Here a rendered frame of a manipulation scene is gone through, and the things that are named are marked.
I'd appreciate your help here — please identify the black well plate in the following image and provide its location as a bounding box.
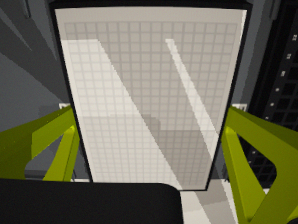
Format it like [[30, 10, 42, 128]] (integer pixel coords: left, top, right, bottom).
[[239, 0, 298, 189]]

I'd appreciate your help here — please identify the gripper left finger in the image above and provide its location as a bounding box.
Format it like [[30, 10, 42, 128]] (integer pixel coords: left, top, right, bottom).
[[0, 105, 80, 181]]

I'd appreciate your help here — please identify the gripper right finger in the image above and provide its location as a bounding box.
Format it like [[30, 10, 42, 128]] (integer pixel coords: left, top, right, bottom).
[[221, 105, 298, 224]]

